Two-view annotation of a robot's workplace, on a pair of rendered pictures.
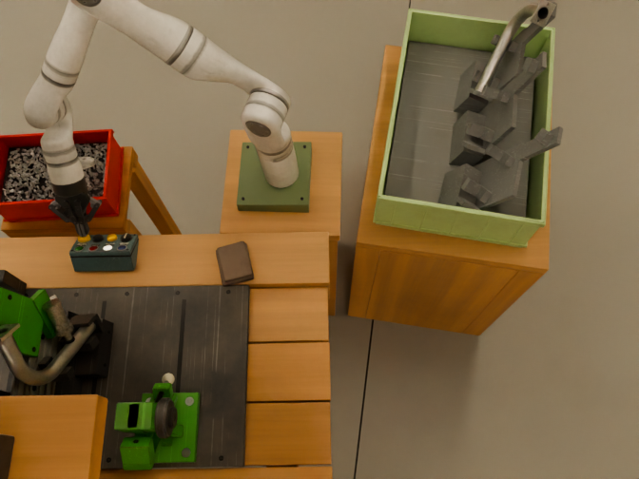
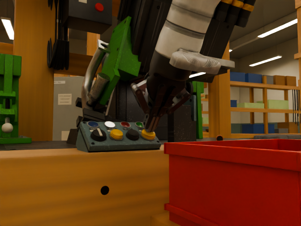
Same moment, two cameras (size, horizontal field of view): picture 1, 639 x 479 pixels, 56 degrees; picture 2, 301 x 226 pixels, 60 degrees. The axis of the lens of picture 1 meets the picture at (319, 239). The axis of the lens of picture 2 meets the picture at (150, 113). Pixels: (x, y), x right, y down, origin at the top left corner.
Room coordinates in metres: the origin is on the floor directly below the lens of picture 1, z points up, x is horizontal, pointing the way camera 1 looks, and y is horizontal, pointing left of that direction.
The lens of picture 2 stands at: (1.04, 0.31, 0.94)
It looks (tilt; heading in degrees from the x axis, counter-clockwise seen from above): 4 degrees up; 148
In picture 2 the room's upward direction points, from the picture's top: straight up
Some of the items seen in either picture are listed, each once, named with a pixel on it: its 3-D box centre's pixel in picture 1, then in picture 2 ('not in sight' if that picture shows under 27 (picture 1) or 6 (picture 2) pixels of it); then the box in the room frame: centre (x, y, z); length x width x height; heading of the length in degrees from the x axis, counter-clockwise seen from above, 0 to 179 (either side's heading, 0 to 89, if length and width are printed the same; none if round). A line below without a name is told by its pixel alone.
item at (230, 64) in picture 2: not in sight; (170, 76); (0.36, 0.81, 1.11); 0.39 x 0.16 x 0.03; 179
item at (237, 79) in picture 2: not in sight; (258, 121); (-2.93, 5.82, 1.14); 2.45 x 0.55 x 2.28; 80
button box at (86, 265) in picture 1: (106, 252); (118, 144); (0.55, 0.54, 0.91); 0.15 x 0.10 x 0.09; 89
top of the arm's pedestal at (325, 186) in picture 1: (283, 183); not in sight; (0.76, 0.09, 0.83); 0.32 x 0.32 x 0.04; 86
